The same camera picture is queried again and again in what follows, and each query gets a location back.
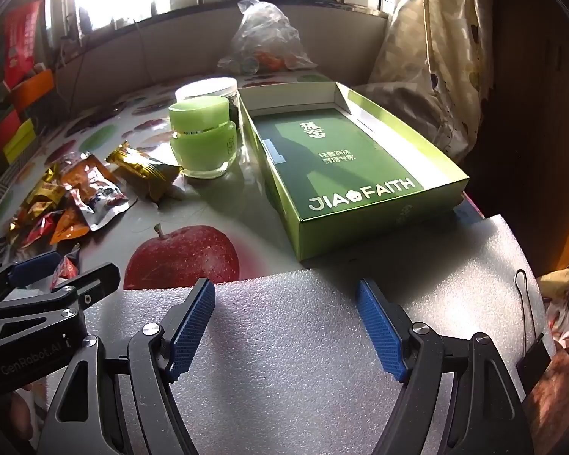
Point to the clear plastic bag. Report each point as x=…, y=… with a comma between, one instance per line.
x=265, y=33

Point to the orange container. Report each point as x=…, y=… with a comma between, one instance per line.
x=33, y=87

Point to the yellow box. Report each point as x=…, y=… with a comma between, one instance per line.
x=19, y=140

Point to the clear plastic jar dark contents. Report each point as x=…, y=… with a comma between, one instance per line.
x=208, y=89

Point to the golden foil snack packet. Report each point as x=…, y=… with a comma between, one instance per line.
x=137, y=166

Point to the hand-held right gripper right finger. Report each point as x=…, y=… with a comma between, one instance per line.
x=381, y=331

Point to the fruit print tablecloth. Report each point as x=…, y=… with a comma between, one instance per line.
x=180, y=246

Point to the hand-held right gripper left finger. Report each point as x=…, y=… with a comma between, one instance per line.
x=192, y=329

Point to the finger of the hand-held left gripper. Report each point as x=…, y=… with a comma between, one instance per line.
x=33, y=265
x=99, y=277

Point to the patterned cloth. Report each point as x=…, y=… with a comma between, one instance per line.
x=559, y=279

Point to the green cardboard box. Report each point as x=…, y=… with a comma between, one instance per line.
x=341, y=166

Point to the patterned beige curtain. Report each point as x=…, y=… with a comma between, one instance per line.
x=431, y=33

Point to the grey foam sheet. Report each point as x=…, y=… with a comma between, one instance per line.
x=289, y=341

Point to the red printed bag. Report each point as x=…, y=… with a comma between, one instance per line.
x=21, y=42

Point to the striped box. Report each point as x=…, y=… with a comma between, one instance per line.
x=12, y=173

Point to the black binder clip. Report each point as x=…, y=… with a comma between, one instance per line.
x=533, y=365

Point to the pile of snack packets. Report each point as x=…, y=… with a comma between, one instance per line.
x=85, y=189

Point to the green cosmetic jar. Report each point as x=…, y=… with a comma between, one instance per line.
x=201, y=151

